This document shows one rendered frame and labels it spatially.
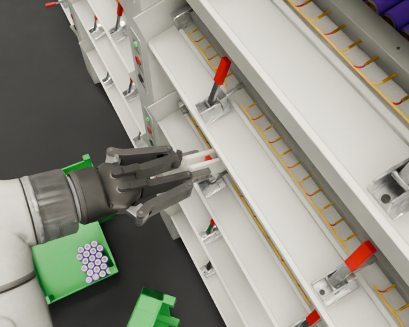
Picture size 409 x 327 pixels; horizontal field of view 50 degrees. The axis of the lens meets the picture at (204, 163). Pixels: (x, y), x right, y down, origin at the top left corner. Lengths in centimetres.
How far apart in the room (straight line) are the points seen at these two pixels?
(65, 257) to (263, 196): 85
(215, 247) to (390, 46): 64
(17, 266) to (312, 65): 40
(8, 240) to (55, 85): 123
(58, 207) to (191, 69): 26
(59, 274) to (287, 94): 103
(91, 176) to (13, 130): 107
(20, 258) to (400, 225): 43
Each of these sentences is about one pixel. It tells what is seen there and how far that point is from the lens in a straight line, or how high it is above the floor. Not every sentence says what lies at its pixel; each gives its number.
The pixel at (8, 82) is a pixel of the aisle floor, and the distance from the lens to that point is 182.
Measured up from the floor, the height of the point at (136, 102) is 35.
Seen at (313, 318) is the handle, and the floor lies 61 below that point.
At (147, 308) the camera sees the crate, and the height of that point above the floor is 20.
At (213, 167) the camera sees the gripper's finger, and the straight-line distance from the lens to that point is 68.
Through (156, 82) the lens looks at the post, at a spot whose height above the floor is 64.
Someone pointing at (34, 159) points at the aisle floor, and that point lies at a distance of 155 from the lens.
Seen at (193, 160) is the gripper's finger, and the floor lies 64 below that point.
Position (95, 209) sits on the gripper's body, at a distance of 60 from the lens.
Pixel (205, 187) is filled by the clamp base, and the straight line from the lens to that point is 75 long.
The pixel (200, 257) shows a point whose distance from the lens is 111.
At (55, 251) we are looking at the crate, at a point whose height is 5.
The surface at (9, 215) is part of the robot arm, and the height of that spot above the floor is 73.
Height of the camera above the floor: 119
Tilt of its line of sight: 56 degrees down
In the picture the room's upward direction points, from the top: straight up
